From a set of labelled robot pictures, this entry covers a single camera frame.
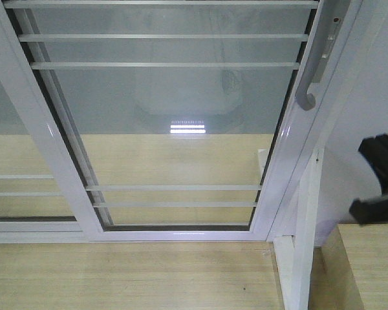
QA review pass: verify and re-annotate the light wooden box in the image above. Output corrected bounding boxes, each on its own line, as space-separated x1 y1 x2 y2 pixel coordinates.
321 224 388 309

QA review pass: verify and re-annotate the white right support bracket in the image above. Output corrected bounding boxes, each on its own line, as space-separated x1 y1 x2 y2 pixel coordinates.
273 149 324 309

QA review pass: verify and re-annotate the grey door handle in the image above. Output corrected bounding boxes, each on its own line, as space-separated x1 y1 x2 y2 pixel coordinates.
295 1 337 111

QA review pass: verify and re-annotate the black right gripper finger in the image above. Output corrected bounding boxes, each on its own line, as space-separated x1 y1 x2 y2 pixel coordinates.
349 134 388 225

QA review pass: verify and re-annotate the white fixed glass door panel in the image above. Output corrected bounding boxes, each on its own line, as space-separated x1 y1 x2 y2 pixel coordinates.
0 57 88 243

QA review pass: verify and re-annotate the white sliding glass door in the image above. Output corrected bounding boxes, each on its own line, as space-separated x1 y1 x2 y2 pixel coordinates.
0 1 361 241

